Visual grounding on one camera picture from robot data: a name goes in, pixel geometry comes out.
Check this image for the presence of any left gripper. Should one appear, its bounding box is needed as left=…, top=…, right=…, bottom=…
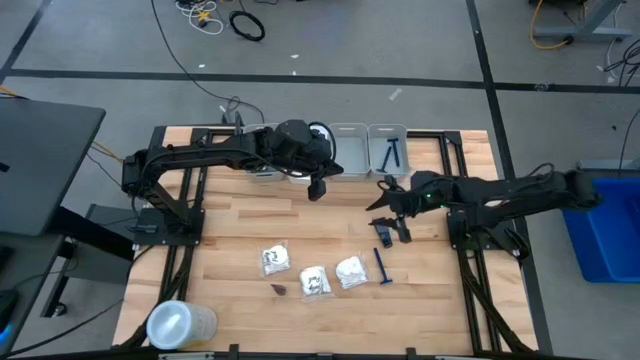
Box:
left=297, top=127, right=345, bottom=202

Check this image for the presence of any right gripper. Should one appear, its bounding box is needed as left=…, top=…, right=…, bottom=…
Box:
left=366, top=172, right=431, bottom=245

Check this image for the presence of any clear vanity pack bag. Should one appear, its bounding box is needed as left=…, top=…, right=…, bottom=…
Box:
left=334, top=255, right=370, bottom=290
left=298, top=265, right=335, bottom=301
left=259, top=243, right=292, bottom=277

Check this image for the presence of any grey plastic storage bin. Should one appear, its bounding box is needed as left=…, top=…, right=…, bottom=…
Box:
left=326, top=123, right=371, bottom=182
left=367, top=123, right=412, bottom=184
left=241, top=123, right=287, bottom=184

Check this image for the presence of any white plastic storage bin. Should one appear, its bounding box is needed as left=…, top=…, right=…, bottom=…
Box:
left=284, top=122, right=331, bottom=185

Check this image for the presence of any clear plastic cup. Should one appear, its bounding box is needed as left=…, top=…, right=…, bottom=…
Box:
left=145, top=299, right=219, bottom=351

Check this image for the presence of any grey desk foot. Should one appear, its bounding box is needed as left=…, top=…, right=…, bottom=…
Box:
left=577, top=158, right=640, bottom=174

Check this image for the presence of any blue plastic tote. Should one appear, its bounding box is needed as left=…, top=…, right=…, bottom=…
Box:
left=562, top=177, right=640, bottom=284

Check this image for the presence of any grey monitor laptop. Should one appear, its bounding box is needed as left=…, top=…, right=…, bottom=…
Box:
left=0, top=97, right=137, bottom=321

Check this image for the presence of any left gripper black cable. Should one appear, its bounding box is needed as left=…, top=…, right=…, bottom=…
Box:
left=307, top=121, right=338, bottom=162

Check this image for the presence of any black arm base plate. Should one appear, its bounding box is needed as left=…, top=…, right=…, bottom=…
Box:
left=132, top=207, right=206, bottom=247
left=446, top=209, right=526, bottom=251

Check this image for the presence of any coiled black floor cable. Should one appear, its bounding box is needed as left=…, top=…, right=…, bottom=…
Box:
left=228, top=9, right=266, bottom=43

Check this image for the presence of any long black floor cable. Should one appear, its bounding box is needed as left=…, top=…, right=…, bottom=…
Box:
left=149, top=0, right=266, bottom=126

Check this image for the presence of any white cable bundle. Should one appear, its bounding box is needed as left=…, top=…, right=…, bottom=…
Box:
left=174, top=0, right=225, bottom=36

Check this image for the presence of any yellow cable pair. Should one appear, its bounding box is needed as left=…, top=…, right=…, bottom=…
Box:
left=88, top=141, right=151, bottom=182

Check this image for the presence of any yellow floor cable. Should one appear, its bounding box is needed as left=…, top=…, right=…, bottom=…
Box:
left=529, top=0, right=571, bottom=51

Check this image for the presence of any grey desk leg frame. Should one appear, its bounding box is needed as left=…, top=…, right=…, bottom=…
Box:
left=532, top=0, right=634, bottom=44

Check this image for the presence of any black cable tangle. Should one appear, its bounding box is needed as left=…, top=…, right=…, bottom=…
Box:
left=602, top=38, right=640, bottom=87

